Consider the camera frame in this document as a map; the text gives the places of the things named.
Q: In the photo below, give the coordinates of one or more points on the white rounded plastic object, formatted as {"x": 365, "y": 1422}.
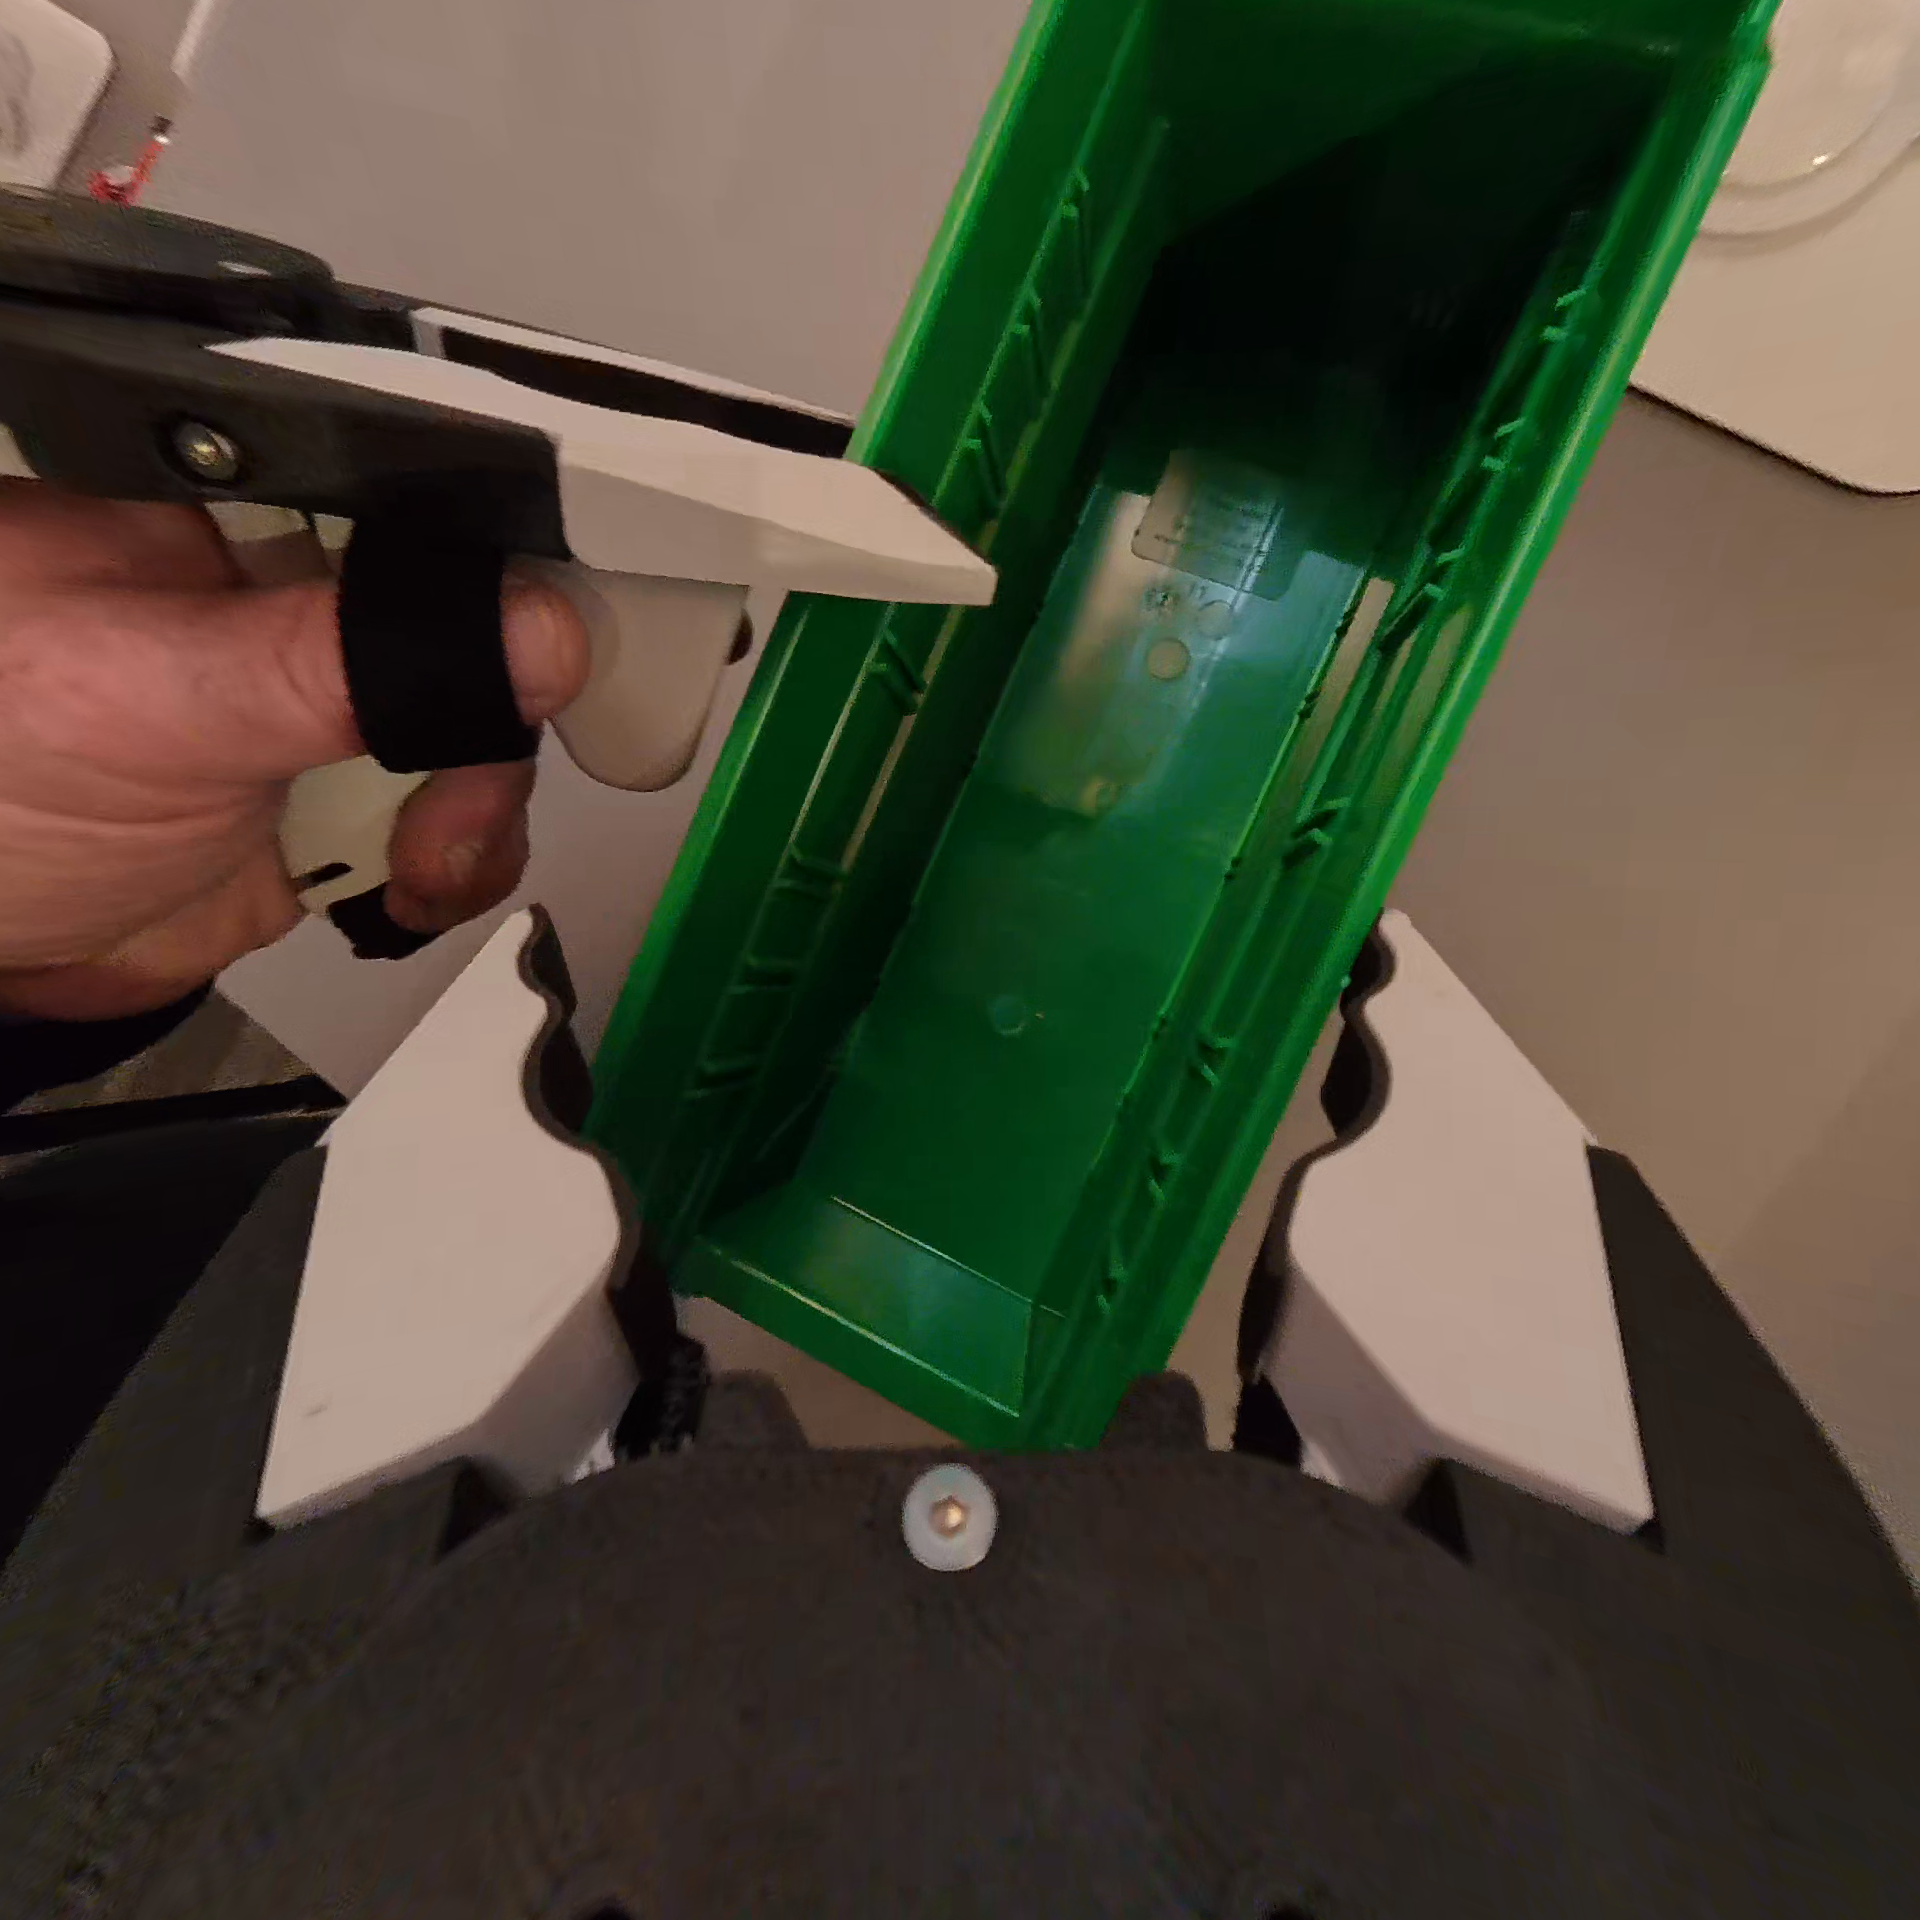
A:
{"x": 1799, "y": 331}

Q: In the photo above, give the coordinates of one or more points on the person's left hand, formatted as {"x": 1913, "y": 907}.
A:
{"x": 134, "y": 719}

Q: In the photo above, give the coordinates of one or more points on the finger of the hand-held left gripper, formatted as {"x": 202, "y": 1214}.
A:
{"x": 598, "y": 360}
{"x": 721, "y": 518}

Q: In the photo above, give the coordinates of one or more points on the white wall panel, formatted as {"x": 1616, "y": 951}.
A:
{"x": 61, "y": 88}

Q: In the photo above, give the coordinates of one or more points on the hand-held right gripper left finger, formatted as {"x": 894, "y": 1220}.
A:
{"x": 451, "y": 1292}

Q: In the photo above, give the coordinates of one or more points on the small red object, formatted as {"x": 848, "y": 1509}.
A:
{"x": 129, "y": 175}

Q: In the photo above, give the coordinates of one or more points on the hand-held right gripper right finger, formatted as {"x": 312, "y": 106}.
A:
{"x": 1453, "y": 1292}

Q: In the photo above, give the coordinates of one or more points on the green plastic bin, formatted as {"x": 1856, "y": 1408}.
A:
{"x": 960, "y": 1199}

